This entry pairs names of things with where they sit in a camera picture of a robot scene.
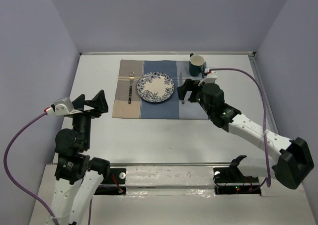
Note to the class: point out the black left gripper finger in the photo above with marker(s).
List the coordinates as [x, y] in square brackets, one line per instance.
[78, 103]
[98, 103]

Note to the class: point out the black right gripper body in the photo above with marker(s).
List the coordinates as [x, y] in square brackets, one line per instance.
[199, 96]

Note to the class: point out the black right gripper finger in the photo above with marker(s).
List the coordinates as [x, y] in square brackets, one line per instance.
[194, 88]
[182, 90]

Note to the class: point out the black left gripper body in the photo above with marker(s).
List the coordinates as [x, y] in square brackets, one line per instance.
[83, 121]

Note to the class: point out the black-handled steak knife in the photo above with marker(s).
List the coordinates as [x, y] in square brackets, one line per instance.
[181, 84]

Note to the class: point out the green mug white inside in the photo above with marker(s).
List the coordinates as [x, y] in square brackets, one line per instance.
[196, 63]

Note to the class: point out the blue patchwork cloth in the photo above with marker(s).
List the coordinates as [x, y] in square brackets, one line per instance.
[140, 109]

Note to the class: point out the blue floral plate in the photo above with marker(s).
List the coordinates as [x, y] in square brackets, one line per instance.
[155, 87]

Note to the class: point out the black-handled fork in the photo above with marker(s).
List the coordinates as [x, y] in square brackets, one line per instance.
[131, 80]

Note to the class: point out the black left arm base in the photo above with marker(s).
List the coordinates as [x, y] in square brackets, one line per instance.
[114, 185]

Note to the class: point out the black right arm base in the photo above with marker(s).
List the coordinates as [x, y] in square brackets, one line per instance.
[230, 181]

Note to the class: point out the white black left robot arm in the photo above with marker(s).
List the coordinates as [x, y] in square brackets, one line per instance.
[77, 175]

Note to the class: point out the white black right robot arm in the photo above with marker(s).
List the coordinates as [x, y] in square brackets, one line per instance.
[292, 158]

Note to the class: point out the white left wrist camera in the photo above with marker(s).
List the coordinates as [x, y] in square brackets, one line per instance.
[61, 107]

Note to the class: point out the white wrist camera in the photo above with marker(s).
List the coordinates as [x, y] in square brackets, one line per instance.
[210, 76]
[61, 107]

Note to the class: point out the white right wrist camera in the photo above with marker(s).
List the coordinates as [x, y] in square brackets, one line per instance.
[210, 76]

